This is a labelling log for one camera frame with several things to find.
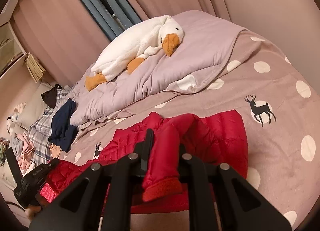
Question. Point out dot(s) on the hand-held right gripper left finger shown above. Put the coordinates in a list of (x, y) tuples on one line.
[(147, 151)]

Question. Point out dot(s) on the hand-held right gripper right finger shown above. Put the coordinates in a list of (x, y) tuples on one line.
[(190, 171)]

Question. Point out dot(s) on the pink clothes pile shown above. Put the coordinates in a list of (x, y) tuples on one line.
[(26, 151)]

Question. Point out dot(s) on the person's left hand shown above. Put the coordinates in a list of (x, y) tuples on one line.
[(35, 208)]

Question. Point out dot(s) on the grey blue garment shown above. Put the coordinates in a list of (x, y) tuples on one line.
[(16, 146)]

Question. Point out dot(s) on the peach garment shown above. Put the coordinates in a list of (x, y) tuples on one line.
[(55, 151)]

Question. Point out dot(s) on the grey plaid cloth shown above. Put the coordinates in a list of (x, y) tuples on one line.
[(41, 131)]

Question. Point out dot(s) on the black and white plush dog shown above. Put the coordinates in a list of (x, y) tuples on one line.
[(12, 123)]

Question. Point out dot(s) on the navy blue garment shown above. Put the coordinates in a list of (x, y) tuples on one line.
[(62, 121)]

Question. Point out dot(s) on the beige pillow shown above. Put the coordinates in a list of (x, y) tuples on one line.
[(32, 106)]

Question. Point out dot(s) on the dark brown garment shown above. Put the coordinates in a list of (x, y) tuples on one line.
[(50, 97)]

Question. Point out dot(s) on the polka dot bed sheet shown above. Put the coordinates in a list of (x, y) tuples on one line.
[(275, 146)]

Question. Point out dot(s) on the white goose plush toy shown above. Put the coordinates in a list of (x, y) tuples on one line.
[(130, 48)]

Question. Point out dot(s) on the yellow striped hanging cloth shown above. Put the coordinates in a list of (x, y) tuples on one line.
[(35, 67)]

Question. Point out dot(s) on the lilac duvet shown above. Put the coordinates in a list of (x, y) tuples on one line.
[(200, 46)]

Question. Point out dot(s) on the white shelf unit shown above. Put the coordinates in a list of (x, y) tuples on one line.
[(10, 43)]

